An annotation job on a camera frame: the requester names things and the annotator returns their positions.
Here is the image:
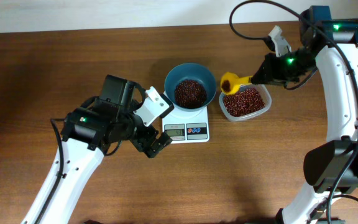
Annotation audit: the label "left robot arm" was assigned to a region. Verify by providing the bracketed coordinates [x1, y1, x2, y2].
[23, 75, 174, 223]

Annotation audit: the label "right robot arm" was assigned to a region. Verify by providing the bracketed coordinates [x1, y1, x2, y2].
[251, 6, 358, 223]

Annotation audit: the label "white digital kitchen scale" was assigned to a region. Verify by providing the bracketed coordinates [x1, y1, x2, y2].
[162, 100, 210, 144]

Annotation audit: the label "red adzuki beans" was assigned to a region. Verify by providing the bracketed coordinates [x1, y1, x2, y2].
[175, 80, 265, 117]

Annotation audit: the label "clear plastic bean container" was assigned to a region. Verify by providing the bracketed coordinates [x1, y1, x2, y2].
[219, 85, 272, 122]

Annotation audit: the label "blue plastic bowl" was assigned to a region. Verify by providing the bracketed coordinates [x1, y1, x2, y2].
[164, 63, 217, 112]

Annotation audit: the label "yellow plastic measuring scoop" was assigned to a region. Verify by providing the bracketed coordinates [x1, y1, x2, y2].
[220, 72, 252, 95]

